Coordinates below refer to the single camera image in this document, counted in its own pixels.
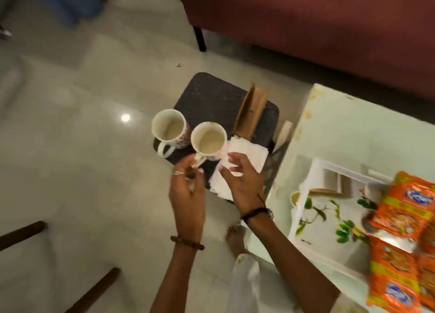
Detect person's right hand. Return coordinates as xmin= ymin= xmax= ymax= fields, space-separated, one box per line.
xmin=218 ymin=152 xmax=268 ymax=217

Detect person's left hand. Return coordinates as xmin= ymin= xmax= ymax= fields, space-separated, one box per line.
xmin=169 ymin=154 xmax=207 ymax=242

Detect white paper napkin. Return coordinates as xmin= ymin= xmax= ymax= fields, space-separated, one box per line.
xmin=208 ymin=136 xmax=269 ymax=201

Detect white floral mug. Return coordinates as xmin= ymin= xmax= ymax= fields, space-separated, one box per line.
xmin=151 ymin=109 xmax=191 ymax=159
xmin=190 ymin=121 xmax=228 ymax=168

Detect person's right forearm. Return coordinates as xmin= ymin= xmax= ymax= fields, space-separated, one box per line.
xmin=243 ymin=213 xmax=341 ymax=313

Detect person's left forearm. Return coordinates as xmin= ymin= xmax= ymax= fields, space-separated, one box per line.
xmin=150 ymin=243 xmax=204 ymax=313

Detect black wristband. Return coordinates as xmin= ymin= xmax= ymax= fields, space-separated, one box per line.
xmin=241 ymin=207 xmax=274 ymax=221

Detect person's bare foot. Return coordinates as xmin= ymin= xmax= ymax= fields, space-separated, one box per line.
xmin=225 ymin=224 xmax=251 ymax=260

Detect white table leg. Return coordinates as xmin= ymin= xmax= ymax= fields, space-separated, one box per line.
xmin=273 ymin=121 xmax=293 ymax=153

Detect black square stool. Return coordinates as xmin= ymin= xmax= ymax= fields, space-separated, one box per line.
xmin=153 ymin=72 xmax=280 ymax=205

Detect white trousers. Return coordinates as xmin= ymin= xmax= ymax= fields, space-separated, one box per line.
xmin=226 ymin=253 xmax=306 ymax=313

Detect white leaf print tray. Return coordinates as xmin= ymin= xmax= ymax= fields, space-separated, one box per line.
xmin=288 ymin=158 xmax=391 ymax=280

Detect black sofa leg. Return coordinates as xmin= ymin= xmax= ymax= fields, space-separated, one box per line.
xmin=193 ymin=26 xmax=207 ymax=53

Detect dark wooden chair leg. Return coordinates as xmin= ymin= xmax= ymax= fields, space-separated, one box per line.
xmin=64 ymin=268 xmax=121 ymax=313
xmin=0 ymin=221 xmax=47 ymax=252

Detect maroon sofa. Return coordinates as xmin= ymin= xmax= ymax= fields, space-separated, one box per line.
xmin=171 ymin=0 xmax=435 ymax=101

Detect strip of orange snack packets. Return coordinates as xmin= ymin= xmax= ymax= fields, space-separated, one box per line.
xmin=366 ymin=171 xmax=435 ymax=313

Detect blue cloth bag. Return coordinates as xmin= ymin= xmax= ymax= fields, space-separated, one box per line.
xmin=18 ymin=0 xmax=106 ymax=27

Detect brown bead bracelet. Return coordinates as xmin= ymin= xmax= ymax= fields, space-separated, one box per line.
xmin=170 ymin=235 xmax=205 ymax=251

